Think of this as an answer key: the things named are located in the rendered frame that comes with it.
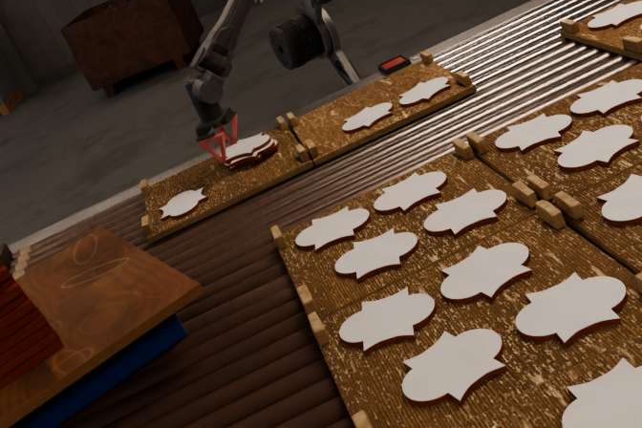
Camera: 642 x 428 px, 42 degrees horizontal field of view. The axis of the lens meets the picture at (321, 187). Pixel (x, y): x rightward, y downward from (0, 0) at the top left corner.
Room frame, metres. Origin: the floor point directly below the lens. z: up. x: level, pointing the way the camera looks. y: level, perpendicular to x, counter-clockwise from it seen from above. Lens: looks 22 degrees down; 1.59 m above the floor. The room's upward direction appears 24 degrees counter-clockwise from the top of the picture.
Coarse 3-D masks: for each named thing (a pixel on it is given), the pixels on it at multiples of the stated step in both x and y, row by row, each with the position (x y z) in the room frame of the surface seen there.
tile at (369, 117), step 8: (384, 104) 1.89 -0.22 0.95; (392, 104) 1.87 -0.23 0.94; (360, 112) 1.91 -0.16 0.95; (368, 112) 1.89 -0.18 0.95; (376, 112) 1.86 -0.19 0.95; (384, 112) 1.84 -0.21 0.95; (344, 120) 1.91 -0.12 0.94; (352, 120) 1.88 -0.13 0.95; (360, 120) 1.86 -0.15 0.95; (368, 120) 1.83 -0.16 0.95; (376, 120) 1.82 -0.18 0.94; (344, 128) 1.85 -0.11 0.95; (352, 128) 1.83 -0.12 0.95; (360, 128) 1.82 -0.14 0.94; (368, 128) 1.81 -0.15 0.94
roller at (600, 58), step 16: (592, 64) 1.67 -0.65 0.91; (560, 80) 1.66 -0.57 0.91; (512, 96) 1.67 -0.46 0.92; (528, 96) 1.65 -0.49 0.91; (480, 112) 1.66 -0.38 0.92; (496, 112) 1.65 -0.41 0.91; (448, 128) 1.65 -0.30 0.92; (464, 128) 1.64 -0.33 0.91; (416, 144) 1.65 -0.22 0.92; (384, 160) 1.64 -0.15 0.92; (352, 176) 1.63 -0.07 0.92; (320, 192) 1.62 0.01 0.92; (288, 208) 1.62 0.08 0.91; (256, 224) 1.61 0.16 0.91; (224, 240) 1.60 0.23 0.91; (176, 256) 1.61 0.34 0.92; (192, 256) 1.60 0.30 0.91
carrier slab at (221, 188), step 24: (288, 144) 1.94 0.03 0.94; (192, 168) 2.08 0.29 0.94; (216, 168) 2.00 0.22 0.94; (240, 168) 1.92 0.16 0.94; (264, 168) 1.85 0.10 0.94; (288, 168) 1.78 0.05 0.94; (168, 192) 1.98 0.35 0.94; (216, 192) 1.83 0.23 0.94; (240, 192) 1.77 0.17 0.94; (192, 216) 1.75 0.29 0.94
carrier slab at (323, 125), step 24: (408, 72) 2.08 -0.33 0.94; (432, 72) 2.00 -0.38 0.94; (360, 96) 2.06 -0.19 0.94; (384, 96) 1.98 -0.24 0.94; (456, 96) 1.78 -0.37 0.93; (312, 120) 2.04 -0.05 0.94; (336, 120) 1.96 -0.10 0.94; (384, 120) 1.82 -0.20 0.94; (408, 120) 1.78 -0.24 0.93; (336, 144) 1.80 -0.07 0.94; (360, 144) 1.77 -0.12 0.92
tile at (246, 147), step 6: (252, 138) 1.98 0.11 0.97; (258, 138) 1.96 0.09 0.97; (264, 138) 1.95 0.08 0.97; (234, 144) 1.99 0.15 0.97; (240, 144) 1.97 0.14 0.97; (246, 144) 1.95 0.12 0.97; (252, 144) 1.93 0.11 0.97; (258, 144) 1.92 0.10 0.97; (264, 144) 1.91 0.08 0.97; (228, 150) 1.97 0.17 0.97; (234, 150) 1.95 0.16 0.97; (240, 150) 1.93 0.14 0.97; (246, 150) 1.91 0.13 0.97; (252, 150) 1.90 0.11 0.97; (228, 156) 1.93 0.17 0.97; (234, 156) 1.91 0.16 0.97; (240, 156) 1.91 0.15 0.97; (246, 156) 1.90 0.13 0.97
